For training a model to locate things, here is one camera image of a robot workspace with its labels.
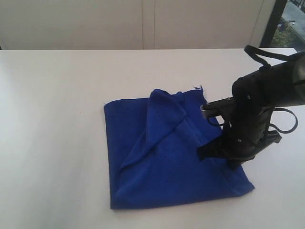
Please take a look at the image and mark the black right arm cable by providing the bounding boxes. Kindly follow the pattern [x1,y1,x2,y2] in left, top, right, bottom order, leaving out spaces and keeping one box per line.
[269,107,299,135]

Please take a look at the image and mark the dark window frame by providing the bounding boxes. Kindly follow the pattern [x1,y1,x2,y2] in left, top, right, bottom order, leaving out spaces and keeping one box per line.
[260,0,287,48]

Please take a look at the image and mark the beige cabinet doors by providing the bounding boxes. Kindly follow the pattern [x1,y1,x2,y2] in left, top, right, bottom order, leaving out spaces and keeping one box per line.
[0,0,275,50]

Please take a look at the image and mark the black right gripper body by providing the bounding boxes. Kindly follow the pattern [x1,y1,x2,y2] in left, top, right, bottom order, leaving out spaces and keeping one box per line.
[221,68,282,161]

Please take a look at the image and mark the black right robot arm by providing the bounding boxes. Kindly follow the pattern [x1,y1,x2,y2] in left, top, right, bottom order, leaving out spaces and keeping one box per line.
[197,53,305,169]

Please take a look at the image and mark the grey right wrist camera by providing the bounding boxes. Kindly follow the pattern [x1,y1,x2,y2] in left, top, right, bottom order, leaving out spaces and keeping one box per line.
[200,97,235,119]

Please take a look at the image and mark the blue microfiber cloth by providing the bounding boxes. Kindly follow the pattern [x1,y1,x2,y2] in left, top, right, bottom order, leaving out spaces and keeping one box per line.
[104,88,254,208]

